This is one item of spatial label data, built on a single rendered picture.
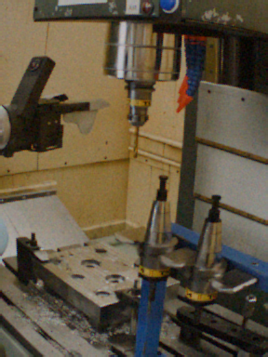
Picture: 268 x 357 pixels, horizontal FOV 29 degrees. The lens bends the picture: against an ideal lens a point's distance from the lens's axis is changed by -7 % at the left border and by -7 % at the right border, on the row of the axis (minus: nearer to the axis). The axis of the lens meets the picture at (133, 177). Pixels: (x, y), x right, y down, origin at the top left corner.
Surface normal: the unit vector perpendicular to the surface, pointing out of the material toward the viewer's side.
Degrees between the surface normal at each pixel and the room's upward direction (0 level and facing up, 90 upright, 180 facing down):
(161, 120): 90
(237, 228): 92
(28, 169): 90
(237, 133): 90
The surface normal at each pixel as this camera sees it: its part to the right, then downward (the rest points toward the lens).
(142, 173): -0.77, 0.12
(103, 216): 0.63, 0.25
